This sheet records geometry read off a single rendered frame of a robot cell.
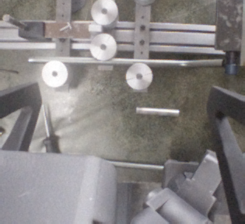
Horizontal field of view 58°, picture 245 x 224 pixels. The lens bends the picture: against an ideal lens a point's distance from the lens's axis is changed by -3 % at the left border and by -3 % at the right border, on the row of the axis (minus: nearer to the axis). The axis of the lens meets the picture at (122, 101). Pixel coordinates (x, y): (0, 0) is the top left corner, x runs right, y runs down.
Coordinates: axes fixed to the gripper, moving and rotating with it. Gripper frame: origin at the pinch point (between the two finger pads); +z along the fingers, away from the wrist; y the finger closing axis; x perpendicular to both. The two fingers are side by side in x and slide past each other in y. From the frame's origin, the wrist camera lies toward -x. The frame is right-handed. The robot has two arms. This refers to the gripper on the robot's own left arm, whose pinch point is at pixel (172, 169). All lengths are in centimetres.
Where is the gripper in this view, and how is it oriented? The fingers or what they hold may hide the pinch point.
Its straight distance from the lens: 56.2
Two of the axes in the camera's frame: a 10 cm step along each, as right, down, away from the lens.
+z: 0.3, -0.9, 10.0
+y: 1.0, -9.9, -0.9
